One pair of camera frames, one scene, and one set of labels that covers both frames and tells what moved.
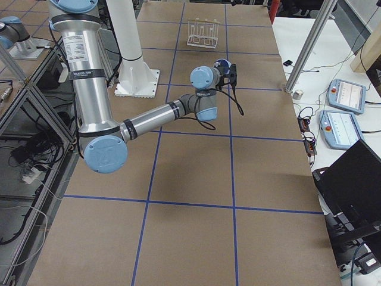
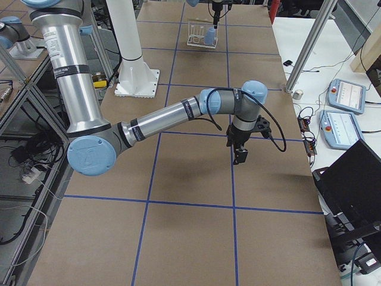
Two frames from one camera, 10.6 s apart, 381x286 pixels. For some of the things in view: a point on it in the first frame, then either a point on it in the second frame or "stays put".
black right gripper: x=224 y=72 → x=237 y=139
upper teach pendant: x=347 y=96 stays put
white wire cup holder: x=203 y=33 stays put
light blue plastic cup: x=222 y=62 → x=210 y=36
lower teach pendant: x=340 y=130 stays put
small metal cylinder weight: x=297 y=94 stays put
